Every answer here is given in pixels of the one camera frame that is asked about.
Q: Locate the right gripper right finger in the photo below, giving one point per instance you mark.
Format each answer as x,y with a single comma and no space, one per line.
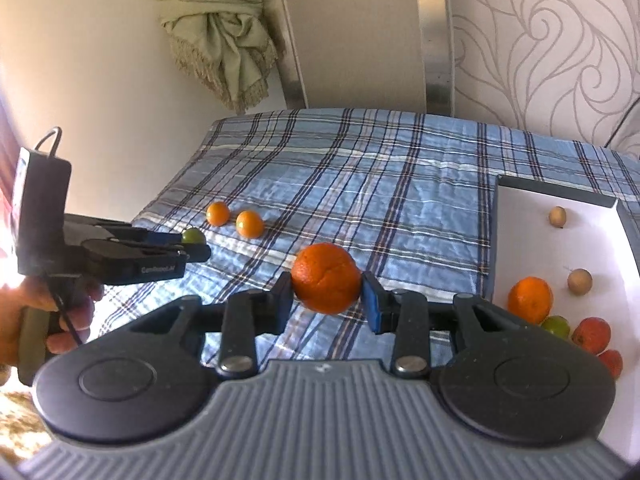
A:
404,314

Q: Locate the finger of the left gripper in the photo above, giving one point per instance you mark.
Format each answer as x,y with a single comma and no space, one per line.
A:
194,253
147,237

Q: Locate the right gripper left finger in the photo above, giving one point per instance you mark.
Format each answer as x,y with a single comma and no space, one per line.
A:
248,314

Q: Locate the small green fruit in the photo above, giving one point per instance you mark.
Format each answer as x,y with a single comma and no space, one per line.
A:
193,236

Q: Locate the yellow-orange oval fruit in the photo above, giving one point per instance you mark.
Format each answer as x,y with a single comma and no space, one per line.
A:
249,224

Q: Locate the orange mandarin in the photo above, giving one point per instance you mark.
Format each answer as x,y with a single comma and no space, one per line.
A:
531,299
326,279

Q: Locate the large green fruit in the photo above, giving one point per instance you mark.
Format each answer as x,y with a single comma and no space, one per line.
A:
557,325

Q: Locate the brown kiwi fruit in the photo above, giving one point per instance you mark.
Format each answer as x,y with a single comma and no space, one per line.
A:
579,282

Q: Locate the small orange-brown fruit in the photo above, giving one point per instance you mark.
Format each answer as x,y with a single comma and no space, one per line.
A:
557,217

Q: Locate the red apple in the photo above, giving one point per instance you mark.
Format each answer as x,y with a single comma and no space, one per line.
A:
592,335

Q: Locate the small red fruit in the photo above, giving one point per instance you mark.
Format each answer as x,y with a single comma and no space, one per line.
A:
613,361

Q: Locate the person's left hand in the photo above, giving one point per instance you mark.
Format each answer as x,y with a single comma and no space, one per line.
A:
33,294

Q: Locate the blue plaid tablecloth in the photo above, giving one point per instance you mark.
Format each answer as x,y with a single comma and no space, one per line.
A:
408,196

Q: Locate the dark box white inside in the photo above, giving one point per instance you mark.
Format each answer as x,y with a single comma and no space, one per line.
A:
599,236

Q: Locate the green fringed curtain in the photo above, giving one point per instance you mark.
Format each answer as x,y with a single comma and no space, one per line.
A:
224,44

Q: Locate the silver framed panel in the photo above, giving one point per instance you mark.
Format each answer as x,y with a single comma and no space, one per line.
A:
387,54

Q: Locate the black camera box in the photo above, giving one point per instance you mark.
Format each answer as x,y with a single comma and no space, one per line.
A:
39,191

